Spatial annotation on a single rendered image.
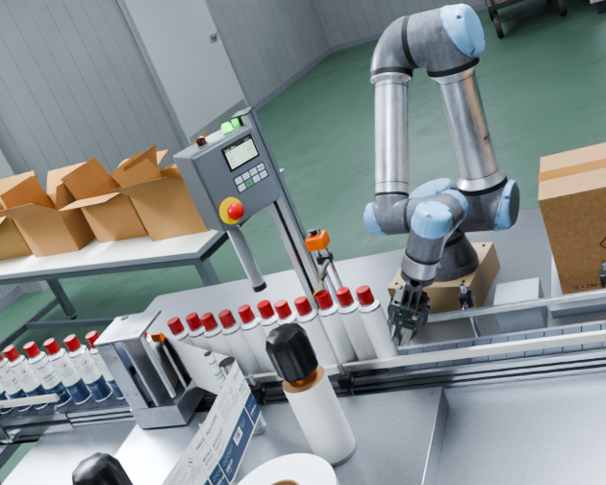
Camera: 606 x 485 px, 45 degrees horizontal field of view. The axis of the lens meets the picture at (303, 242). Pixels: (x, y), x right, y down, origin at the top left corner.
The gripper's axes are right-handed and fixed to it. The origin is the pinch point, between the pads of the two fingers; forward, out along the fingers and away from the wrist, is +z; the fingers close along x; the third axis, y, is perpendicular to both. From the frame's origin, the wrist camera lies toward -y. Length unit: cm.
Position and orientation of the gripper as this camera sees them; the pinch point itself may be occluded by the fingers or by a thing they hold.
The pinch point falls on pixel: (400, 339)
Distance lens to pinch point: 169.2
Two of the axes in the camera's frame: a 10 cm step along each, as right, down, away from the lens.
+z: -1.3, 8.3, 5.4
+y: -2.9, 4.9, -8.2
